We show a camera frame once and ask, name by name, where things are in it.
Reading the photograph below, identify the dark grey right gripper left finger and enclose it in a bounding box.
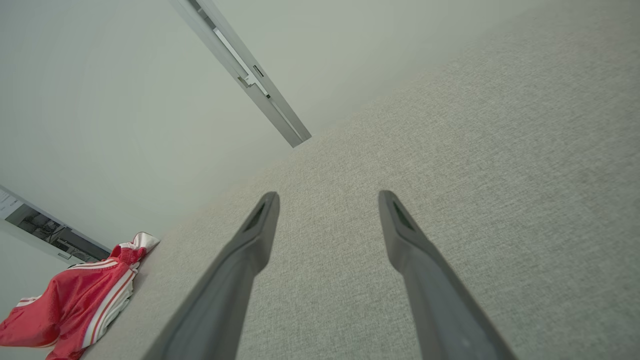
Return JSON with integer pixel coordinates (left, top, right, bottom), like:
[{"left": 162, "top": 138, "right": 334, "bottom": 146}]
[{"left": 142, "top": 191, "right": 281, "bottom": 360}]

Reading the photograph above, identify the red shirt with white sleeves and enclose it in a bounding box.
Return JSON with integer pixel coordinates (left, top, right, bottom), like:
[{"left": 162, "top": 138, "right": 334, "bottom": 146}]
[{"left": 0, "top": 257, "right": 138, "bottom": 360}]

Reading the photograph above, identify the grey partition post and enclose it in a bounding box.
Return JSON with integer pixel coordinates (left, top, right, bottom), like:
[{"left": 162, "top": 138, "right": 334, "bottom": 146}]
[{"left": 169, "top": 0, "right": 312, "bottom": 149}]

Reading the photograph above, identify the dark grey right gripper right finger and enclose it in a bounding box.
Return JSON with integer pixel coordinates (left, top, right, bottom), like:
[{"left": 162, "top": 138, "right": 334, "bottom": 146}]
[{"left": 378, "top": 189, "right": 518, "bottom": 360}]

